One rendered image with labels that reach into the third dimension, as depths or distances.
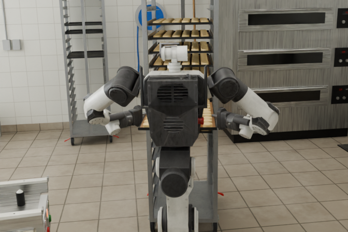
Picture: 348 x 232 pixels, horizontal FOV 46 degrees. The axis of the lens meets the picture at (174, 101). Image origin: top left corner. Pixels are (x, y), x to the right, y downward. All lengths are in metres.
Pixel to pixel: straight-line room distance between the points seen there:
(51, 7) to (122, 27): 0.92
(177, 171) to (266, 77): 3.22
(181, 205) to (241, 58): 2.86
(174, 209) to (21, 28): 4.01
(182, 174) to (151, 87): 0.38
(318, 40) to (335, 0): 0.47
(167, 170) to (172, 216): 0.40
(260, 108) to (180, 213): 0.64
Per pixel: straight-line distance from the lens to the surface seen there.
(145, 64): 2.66
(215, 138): 2.76
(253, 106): 1.80
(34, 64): 5.61
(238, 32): 4.62
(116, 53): 5.48
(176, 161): 1.74
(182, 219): 2.06
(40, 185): 1.89
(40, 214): 1.62
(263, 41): 4.72
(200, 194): 3.34
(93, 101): 1.90
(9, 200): 1.89
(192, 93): 1.60
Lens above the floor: 1.63
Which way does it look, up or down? 14 degrees down
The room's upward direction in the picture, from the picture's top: 1 degrees counter-clockwise
